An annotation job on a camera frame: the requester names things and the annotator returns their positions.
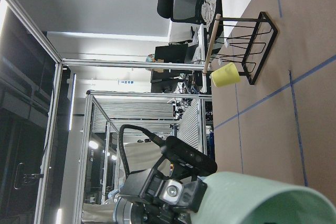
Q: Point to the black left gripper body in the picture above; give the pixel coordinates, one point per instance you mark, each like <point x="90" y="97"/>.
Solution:
<point x="150" y="197"/>

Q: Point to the green plastic cup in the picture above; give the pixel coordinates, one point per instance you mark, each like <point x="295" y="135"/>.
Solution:
<point x="239" y="198"/>

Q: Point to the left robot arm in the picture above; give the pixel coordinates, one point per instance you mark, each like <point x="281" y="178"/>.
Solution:
<point x="150" y="197"/>

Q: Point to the yellow plastic cup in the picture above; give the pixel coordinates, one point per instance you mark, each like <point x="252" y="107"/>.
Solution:
<point x="225" y="75"/>

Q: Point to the black computer monitor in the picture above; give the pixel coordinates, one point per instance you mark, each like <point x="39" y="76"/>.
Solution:
<point x="175" y="53"/>

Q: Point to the black office chair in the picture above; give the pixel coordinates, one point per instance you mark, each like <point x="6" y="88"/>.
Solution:
<point x="184" y="11"/>

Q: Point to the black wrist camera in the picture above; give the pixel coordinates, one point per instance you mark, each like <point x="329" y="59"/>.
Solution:
<point x="184" y="155"/>

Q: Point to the aluminium frame cage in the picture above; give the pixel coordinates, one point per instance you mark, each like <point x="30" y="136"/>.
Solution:
<point x="43" y="101"/>

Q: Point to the wooden rack handle rod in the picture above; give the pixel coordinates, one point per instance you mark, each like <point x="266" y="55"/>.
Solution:
<point x="211" y="43"/>

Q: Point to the black wire cup rack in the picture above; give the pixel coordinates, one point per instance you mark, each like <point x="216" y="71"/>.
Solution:
<point x="251" y="40"/>

